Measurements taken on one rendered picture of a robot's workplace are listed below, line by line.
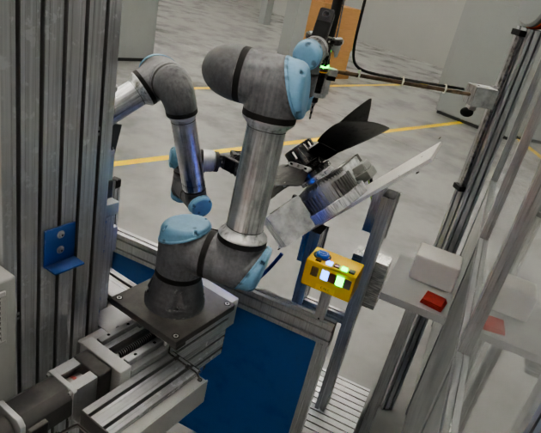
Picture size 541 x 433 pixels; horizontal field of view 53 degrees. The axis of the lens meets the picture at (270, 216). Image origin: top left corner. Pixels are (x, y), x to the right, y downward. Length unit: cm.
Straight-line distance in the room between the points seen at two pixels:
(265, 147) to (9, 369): 69
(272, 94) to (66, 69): 39
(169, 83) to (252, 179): 56
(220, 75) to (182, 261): 43
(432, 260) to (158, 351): 115
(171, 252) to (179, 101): 53
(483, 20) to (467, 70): 76
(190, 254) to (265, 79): 43
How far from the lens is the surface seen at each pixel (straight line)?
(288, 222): 199
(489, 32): 927
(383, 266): 224
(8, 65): 102
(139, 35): 852
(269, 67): 111
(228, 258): 122
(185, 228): 126
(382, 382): 243
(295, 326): 180
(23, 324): 128
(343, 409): 266
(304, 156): 203
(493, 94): 216
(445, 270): 212
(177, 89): 163
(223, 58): 113
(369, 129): 190
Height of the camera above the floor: 187
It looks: 26 degrees down
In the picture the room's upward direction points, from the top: 13 degrees clockwise
